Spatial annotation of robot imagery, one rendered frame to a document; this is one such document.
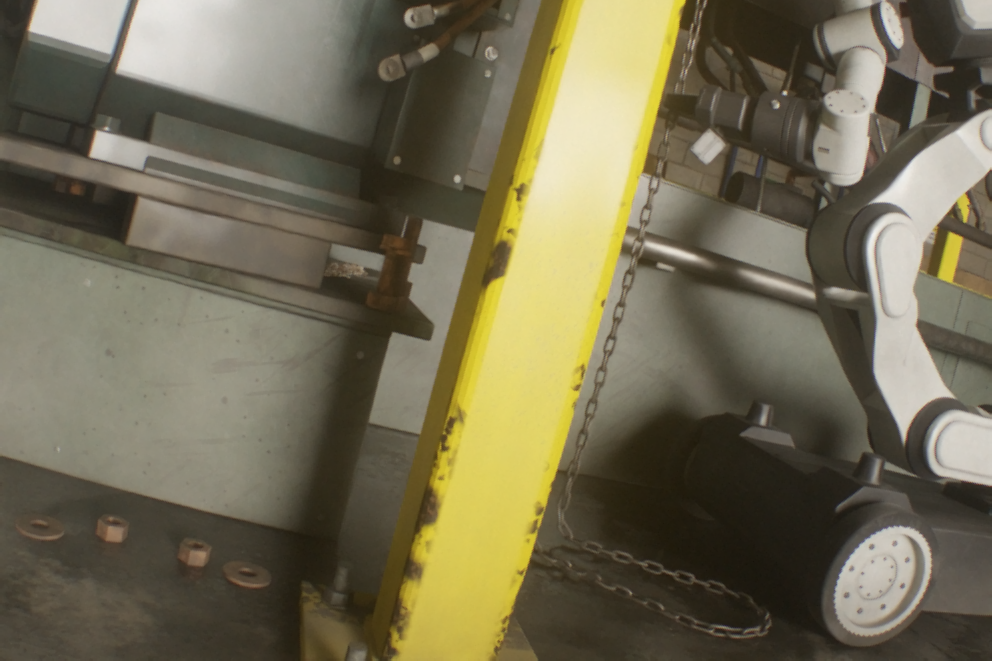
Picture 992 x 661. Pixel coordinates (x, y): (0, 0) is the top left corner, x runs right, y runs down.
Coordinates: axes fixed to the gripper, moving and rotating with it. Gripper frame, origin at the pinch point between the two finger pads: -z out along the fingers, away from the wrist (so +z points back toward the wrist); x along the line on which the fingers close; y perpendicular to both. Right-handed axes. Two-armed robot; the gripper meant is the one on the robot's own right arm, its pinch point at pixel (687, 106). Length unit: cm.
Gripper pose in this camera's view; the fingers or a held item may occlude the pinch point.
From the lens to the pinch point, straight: 123.6
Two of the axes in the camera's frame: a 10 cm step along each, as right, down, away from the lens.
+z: 8.6, 2.5, -4.5
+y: 2.7, -9.6, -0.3
